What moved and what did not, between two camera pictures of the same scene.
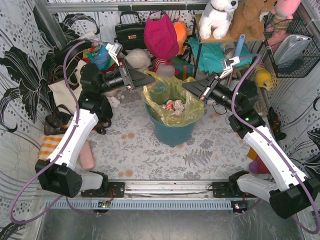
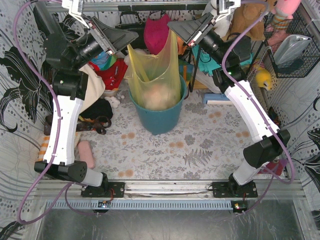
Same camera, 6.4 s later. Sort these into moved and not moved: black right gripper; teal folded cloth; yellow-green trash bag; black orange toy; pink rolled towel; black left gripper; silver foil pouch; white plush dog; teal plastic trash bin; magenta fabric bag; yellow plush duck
Moved: yellow-green trash bag; black right gripper; teal plastic trash bin; black left gripper
Not moved: magenta fabric bag; white plush dog; black orange toy; silver foil pouch; pink rolled towel; yellow plush duck; teal folded cloth
